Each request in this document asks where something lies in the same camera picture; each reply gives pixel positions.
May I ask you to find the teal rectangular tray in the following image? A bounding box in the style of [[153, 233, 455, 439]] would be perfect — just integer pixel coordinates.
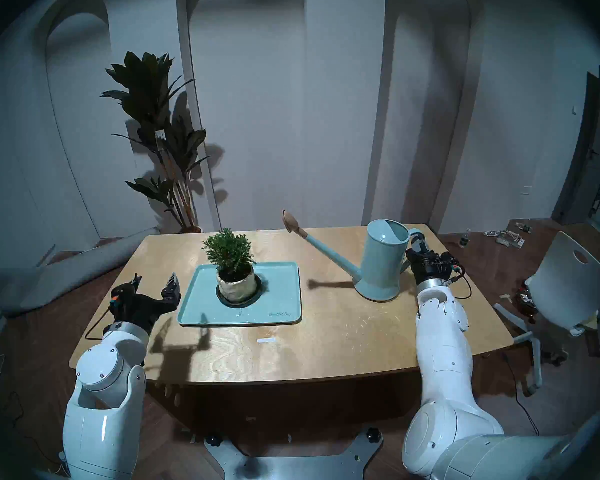
[[176, 261, 302, 327]]

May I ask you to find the pile of small floor clutter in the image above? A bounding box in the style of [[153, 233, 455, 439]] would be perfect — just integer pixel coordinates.
[[484, 229, 526, 249]]

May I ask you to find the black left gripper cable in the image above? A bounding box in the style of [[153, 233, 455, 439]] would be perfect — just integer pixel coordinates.
[[83, 304, 116, 341]]

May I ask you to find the grey metal robot base plate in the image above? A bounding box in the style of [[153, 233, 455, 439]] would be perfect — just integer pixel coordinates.
[[203, 426, 384, 480]]

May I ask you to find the black floor cable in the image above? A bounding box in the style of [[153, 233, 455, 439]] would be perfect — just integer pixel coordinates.
[[500, 353, 541, 437]]

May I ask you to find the tall dark leafy floor plant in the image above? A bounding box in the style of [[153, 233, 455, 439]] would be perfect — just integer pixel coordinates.
[[100, 51, 211, 234]]

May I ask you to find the small shrub in cream pot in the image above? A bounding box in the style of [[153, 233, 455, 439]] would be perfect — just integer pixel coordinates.
[[202, 227, 257, 304]]

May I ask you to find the black plant saucer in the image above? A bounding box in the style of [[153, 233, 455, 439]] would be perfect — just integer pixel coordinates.
[[215, 275, 263, 308]]

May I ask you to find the dark grey door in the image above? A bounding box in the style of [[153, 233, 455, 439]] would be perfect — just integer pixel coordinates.
[[551, 66, 600, 226]]

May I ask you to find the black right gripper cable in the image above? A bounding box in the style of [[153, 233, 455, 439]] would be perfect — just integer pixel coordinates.
[[450, 269, 473, 300]]

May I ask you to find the dark brown round object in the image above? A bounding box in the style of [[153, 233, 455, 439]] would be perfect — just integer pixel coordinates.
[[517, 280, 538, 317]]

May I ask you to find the light teal watering can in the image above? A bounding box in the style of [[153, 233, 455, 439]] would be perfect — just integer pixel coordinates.
[[282, 209, 426, 302]]

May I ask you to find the white plastic chair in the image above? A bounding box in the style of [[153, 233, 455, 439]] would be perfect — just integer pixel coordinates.
[[494, 230, 600, 397]]

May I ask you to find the rolled grey floor mat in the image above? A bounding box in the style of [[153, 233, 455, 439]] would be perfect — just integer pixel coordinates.
[[0, 227, 160, 319]]

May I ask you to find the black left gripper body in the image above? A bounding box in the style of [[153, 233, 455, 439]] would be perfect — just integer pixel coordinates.
[[105, 283, 173, 337]]

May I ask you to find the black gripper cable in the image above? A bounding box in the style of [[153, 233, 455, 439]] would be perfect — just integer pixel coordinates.
[[83, 304, 116, 341], [450, 269, 473, 300]]

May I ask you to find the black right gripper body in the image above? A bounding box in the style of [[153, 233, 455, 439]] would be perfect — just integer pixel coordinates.
[[411, 251, 465, 287]]

